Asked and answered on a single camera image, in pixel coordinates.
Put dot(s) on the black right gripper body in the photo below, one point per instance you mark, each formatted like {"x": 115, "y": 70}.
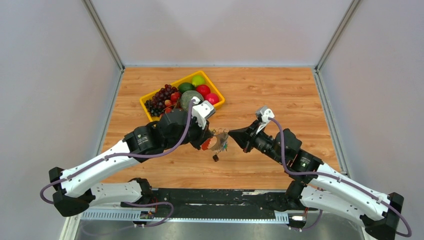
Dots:
{"x": 262, "y": 142}

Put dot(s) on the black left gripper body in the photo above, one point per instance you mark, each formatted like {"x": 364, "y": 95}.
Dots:
{"x": 196, "y": 133}

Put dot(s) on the black key fob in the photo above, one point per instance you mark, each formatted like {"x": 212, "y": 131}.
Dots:
{"x": 215, "y": 158}

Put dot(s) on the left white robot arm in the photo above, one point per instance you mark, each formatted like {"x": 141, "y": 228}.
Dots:
{"x": 81, "y": 187}

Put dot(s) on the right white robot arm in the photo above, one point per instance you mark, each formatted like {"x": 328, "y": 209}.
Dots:
{"x": 317, "y": 185}

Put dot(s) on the red strawberry cluster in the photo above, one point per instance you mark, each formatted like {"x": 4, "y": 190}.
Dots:
{"x": 171, "y": 104}

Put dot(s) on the pink red apple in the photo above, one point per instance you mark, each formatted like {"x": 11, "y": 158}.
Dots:
{"x": 212, "y": 98}

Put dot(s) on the green netted melon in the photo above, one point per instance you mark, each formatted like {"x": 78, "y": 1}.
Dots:
{"x": 187, "y": 96}

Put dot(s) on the dark green lime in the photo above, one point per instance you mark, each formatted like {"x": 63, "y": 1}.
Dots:
{"x": 185, "y": 86}

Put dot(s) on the dark purple grape bunch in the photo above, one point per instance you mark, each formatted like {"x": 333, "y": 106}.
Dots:
{"x": 155, "y": 103}

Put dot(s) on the yellow plastic tray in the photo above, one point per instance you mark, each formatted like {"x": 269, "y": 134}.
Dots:
{"x": 209, "y": 83}

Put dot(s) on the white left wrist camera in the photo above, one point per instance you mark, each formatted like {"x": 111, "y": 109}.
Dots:
{"x": 202, "y": 111}

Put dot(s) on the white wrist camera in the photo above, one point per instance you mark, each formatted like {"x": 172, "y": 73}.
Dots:
{"x": 263, "y": 115}
{"x": 202, "y": 111}

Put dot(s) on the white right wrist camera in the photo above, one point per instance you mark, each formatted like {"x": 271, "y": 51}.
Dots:
{"x": 263, "y": 115}

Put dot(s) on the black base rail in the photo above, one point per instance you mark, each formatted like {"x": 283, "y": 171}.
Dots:
{"x": 225, "y": 203}

